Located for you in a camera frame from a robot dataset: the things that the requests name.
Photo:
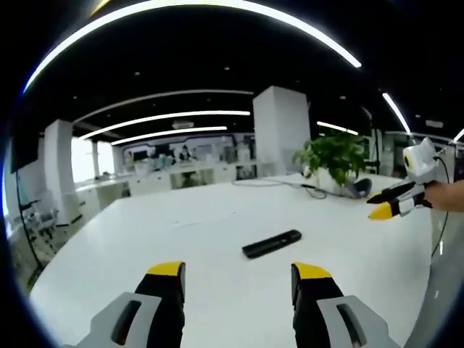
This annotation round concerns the person's right hand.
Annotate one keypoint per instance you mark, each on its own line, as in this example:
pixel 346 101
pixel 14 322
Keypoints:
pixel 436 197

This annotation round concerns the ceiling air unit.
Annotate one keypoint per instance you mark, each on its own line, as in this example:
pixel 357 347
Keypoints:
pixel 183 124

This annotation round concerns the black remote control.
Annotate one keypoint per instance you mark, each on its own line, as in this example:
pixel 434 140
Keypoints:
pixel 272 243

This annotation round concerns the white square pillar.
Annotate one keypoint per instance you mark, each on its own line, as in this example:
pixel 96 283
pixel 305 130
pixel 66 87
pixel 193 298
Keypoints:
pixel 59 170
pixel 281 130

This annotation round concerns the cluttered white shelf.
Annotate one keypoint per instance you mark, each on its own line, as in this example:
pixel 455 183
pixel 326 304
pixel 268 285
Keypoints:
pixel 40 224

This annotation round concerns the white office desk row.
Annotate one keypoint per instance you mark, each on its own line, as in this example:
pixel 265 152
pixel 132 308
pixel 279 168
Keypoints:
pixel 152 179

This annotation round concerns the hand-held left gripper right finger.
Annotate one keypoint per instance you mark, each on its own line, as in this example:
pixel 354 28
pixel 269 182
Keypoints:
pixel 337 319

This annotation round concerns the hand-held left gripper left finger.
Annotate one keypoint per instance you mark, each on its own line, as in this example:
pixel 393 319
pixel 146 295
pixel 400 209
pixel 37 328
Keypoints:
pixel 127 319

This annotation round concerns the ceiling light strip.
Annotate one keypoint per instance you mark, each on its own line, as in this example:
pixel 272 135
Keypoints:
pixel 459 136
pixel 181 9
pixel 163 117
pixel 337 127
pixel 170 133
pixel 397 112

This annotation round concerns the potted green plant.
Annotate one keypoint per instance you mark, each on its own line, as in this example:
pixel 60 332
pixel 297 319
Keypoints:
pixel 333 156

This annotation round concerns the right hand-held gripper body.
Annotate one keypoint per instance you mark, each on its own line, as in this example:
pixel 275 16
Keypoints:
pixel 422 163

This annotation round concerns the black stand pole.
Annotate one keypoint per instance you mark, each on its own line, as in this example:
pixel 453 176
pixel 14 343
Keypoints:
pixel 375 145

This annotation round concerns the bright window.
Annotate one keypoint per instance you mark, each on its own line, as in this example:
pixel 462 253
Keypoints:
pixel 85 159

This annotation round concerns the dark rounded object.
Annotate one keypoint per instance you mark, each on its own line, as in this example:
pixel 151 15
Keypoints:
pixel 360 188

